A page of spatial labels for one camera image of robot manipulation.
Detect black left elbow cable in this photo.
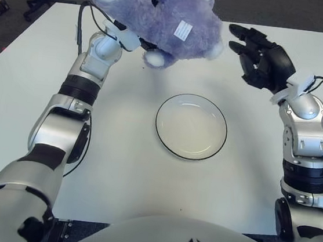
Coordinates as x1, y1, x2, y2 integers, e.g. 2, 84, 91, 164
63, 113, 95, 181

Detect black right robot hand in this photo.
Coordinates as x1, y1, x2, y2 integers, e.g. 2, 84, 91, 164
222, 23, 302, 97

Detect black bracket under table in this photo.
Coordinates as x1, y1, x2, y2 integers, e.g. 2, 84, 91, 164
53, 216, 74, 242

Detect purple plush bunny doll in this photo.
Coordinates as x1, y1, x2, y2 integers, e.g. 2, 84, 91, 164
79, 0, 231, 77

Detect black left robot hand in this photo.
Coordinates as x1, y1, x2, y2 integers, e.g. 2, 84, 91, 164
136, 0, 165, 53

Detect white plate with black rim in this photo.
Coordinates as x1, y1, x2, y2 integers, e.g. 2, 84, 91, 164
151, 90, 232, 165

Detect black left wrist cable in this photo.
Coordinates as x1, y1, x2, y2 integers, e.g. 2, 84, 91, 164
73, 0, 126, 60

